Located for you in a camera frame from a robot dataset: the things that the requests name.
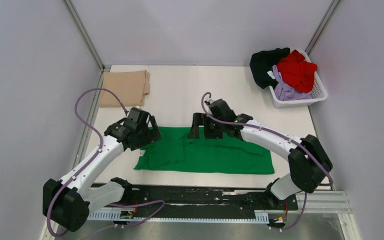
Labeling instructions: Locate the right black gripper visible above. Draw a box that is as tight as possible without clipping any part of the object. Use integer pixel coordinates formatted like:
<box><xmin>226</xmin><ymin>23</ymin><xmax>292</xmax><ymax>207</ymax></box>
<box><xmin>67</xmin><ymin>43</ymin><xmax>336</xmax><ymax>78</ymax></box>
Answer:
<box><xmin>188</xmin><ymin>112</ymin><xmax>225</xmax><ymax>139</ymax></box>

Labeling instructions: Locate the green t shirt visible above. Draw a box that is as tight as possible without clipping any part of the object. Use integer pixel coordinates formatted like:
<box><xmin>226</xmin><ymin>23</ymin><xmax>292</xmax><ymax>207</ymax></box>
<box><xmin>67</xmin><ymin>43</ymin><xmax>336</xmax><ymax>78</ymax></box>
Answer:
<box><xmin>134</xmin><ymin>126</ymin><xmax>275</xmax><ymax>175</ymax></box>

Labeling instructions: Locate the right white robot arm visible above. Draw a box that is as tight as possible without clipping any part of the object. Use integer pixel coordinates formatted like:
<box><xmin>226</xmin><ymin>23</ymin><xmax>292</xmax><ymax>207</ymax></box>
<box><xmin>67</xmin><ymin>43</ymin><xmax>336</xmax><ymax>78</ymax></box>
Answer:
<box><xmin>188</xmin><ymin>99</ymin><xmax>333</xmax><ymax>209</ymax></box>

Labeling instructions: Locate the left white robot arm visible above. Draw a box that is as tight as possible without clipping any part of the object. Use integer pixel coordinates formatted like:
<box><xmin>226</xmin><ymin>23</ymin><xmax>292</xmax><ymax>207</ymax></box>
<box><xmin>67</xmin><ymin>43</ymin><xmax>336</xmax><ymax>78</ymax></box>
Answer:
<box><xmin>42</xmin><ymin>107</ymin><xmax>162</xmax><ymax>232</ymax></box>

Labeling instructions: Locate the folded beige t shirt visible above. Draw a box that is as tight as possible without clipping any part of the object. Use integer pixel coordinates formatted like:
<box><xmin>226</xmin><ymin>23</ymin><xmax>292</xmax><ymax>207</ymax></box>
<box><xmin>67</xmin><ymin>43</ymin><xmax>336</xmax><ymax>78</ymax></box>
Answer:
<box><xmin>102</xmin><ymin>70</ymin><xmax>151</xmax><ymax>107</ymax></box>

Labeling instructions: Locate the black t shirt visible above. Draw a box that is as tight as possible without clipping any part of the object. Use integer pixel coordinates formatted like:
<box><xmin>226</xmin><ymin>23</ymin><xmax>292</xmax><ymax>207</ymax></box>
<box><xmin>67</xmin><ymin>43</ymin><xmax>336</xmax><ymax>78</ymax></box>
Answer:
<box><xmin>249</xmin><ymin>47</ymin><xmax>291</xmax><ymax>89</ymax></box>

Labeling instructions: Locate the lilac t shirt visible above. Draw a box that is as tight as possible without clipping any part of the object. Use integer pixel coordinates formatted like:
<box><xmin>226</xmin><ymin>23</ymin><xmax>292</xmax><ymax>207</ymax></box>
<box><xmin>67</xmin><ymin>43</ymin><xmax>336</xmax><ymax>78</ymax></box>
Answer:
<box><xmin>271</xmin><ymin>65</ymin><xmax>312</xmax><ymax>101</ymax></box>

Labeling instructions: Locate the red t shirt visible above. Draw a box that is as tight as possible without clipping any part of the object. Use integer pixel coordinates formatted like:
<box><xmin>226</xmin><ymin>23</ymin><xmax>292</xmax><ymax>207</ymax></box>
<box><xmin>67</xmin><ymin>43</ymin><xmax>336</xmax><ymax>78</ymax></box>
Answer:
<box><xmin>276</xmin><ymin>50</ymin><xmax>318</xmax><ymax>93</ymax></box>

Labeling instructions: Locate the white laundry basket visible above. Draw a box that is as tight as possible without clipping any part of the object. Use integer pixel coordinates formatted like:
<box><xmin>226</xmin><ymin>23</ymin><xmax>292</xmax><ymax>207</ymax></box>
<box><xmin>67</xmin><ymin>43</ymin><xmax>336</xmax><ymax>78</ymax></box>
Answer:
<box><xmin>268</xmin><ymin>47</ymin><xmax>328</xmax><ymax>109</ymax></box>

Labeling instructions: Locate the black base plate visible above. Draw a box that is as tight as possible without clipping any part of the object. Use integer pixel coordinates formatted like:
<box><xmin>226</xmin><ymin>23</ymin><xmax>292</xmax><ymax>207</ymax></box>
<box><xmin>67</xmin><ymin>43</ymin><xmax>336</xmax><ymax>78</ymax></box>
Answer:
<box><xmin>92</xmin><ymin>184</ymin><xmax>299</xmax><ymax>220</ymax></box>

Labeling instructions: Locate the white slotted cable duct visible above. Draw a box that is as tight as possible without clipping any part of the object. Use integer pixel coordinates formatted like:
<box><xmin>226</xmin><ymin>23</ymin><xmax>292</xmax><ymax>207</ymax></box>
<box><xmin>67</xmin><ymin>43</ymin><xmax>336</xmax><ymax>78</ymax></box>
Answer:
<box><xmin>87</xmin><ymin>208</ymin><xmax>270</xmax><ymax>224</ymax></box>

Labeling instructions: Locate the aluminium frame rail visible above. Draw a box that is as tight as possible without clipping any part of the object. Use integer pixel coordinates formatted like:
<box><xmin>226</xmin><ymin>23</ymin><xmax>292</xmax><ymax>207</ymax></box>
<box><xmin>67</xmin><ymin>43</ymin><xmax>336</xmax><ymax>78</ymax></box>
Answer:
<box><xmin>50</xmin><ymin>186</ymin><xmax>353</xmax><ymax>215</ymax></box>

